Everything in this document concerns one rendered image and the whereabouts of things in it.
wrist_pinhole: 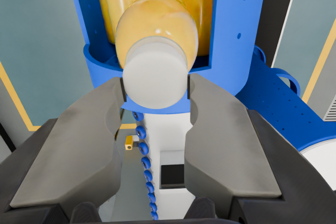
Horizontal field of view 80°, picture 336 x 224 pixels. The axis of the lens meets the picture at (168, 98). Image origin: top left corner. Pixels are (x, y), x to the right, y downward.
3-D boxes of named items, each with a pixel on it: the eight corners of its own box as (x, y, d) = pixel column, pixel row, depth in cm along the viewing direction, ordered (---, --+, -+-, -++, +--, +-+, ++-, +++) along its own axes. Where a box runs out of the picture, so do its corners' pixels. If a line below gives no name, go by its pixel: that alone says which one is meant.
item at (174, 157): (160, 155, 77) (159, 194, 64) (159, 148, 75) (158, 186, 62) (186, 154, 77) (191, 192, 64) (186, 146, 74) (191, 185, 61)
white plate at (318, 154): (326, 200, 76) (324, 197, 77) (395, 153, 62) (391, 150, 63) (265, 185, 70) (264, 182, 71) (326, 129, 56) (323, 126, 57)
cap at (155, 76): (180, 94, 15) (183, 109, 13) (126, 89, 14) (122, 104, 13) (190, 41, 13) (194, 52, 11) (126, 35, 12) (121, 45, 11)
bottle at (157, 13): (179, 38, 31) (198, 114, 16) (133, 33, 30) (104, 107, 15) (187, -14, 27) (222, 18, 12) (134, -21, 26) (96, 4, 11)
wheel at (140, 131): (142, 142, 65) (147, 139, 66) (141, 132, 62) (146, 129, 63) (135, 135, 67) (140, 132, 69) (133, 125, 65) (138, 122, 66)
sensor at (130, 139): (127, 140, 76) (125, 150, 72) (126, 135, 75) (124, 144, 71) (148, 139, 76) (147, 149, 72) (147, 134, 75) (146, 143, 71)
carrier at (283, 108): (246, 84, 150) (270, 50, 136) (324, 198, 77) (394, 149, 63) (212, 72, 144) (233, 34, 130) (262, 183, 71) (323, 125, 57)
